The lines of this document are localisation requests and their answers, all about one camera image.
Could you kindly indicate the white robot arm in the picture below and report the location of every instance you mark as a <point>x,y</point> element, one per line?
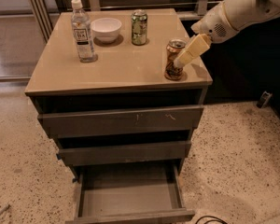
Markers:
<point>243,13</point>

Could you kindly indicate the middle grey drawer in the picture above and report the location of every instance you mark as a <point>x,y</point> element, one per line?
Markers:
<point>125,153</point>

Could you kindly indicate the top grey drawer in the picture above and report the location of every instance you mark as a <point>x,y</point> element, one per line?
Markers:
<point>121,121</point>

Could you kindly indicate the green drink can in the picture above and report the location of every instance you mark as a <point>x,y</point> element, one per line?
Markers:
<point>139,27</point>

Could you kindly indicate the grey drawer cabinet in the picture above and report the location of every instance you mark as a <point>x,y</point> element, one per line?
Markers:
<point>124,76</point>

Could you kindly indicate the clear tea bottle white cap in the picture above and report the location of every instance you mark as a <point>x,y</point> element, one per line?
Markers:
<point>81,27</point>

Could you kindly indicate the orange drink can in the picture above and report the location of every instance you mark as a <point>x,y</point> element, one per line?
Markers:
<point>173,48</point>

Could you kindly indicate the bottom grey open drawer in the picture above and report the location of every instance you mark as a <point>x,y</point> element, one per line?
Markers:
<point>130,193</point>

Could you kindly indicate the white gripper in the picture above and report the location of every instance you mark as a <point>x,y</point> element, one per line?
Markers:
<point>215,22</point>

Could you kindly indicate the small dark wall bracket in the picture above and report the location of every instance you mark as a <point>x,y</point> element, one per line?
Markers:
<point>264,99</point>

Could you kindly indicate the white bowl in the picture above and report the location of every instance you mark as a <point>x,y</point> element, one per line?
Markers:
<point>106,30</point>

